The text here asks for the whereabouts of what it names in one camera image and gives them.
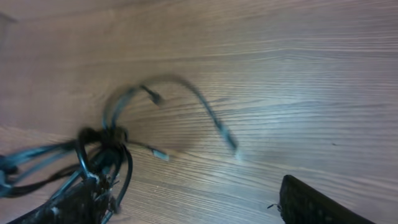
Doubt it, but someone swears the black USB cable bundle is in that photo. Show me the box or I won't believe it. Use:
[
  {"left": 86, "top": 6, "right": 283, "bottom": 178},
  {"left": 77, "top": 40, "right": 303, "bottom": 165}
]
[{"left": 0, "top": 73, "right": 242, "bottom": 224}]

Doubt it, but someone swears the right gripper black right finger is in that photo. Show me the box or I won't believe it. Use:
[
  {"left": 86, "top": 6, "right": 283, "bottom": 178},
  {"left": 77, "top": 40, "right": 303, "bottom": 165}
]
[{"left": 269, "top": 175, "right": 375, "bottom": 224}]

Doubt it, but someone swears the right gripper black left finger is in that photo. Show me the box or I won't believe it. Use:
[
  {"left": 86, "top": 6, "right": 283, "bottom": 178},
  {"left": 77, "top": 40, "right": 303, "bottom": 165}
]
[{"left": 7, "top": 179, "right": 120, "bottom": 224}]

